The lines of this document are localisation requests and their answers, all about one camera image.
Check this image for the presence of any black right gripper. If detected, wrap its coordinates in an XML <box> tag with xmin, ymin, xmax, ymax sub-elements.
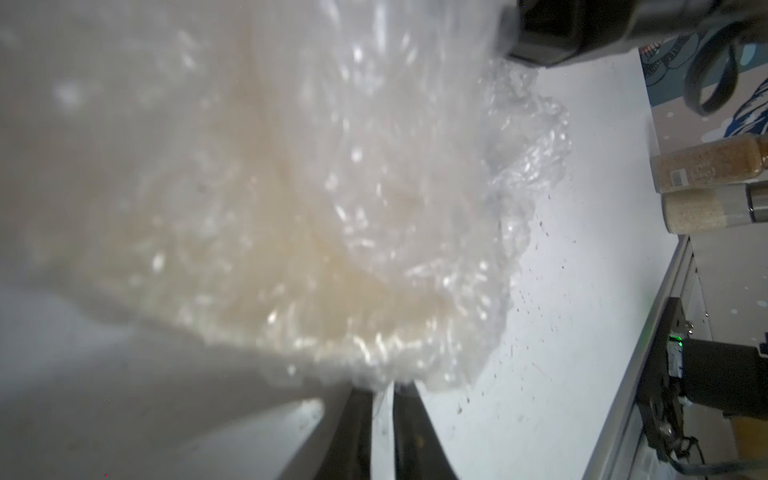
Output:
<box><xmin>497</xmin><ymin>0</ymin><xmax>767</xmax><ymax>68</ymax></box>

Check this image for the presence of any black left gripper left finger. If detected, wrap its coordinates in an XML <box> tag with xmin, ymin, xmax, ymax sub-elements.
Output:
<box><xmin>326</xmin><ymin>388</ymin><xmax>374</xmax><ymax>479</ymax></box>

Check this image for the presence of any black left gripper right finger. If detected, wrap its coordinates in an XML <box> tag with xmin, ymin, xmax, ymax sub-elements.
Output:
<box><xmin>392</xmin><ymin>383</ymin><xmax>458</xmax><ymax>480</ymax></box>

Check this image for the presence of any stack of bubble wrap sheets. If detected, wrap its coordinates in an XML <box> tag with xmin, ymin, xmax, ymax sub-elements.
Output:
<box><xmin>1</xmin><ymin>1</ymin><xmax>570</xmax><ymax>389</ymax></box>

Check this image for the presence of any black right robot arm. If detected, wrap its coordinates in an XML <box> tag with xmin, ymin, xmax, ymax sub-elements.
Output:
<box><xmin>497</xmin><ymin>0</ymin><xmax>767</xmax><ymax>418</ymax></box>

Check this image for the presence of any black lid spice jar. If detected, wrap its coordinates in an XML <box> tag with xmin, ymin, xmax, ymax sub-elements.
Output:
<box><xmin>661</xmin><ymin>181</ymin><xmax>767</xmax><ymax>235</ymax></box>

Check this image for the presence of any brown spice jar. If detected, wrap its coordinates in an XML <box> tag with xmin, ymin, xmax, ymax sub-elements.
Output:
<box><xmin>651</xmin><ymin>134</ymin><xmax>767</xmax><ymax>194</ymax></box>

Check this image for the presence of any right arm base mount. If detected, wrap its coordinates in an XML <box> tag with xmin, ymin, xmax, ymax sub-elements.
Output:
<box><xmin>636</xmin><ymin>297</ymin><xmax>691</xmax><ymax>462</ymax></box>

